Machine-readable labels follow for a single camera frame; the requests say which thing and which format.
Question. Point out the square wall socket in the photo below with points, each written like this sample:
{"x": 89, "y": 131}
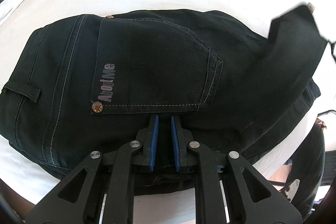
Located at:
{"x": 311, "y": 6}

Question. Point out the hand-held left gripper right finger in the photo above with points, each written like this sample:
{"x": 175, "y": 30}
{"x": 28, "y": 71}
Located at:
{"x": 174, "y": 140}

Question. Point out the black pants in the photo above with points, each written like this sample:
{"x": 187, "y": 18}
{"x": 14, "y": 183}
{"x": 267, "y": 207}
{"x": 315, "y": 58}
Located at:
{"x": 157, "y": 56}

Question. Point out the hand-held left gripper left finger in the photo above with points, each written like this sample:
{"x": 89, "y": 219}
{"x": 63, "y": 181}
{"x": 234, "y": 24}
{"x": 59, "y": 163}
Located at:
{"x": 153, "y": 140}

